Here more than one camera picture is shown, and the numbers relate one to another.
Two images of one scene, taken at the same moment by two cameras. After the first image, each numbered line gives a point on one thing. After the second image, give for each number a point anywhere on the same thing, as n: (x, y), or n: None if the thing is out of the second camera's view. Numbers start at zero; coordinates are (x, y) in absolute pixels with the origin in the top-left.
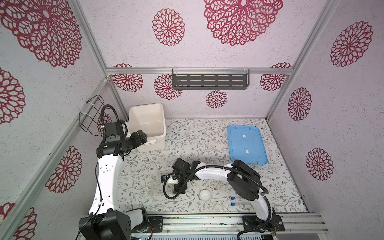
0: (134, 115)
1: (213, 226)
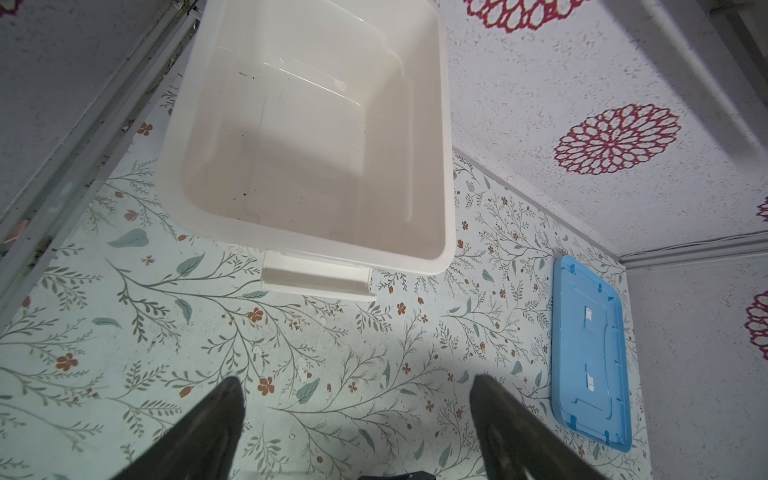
0: (320, 132)
1: None
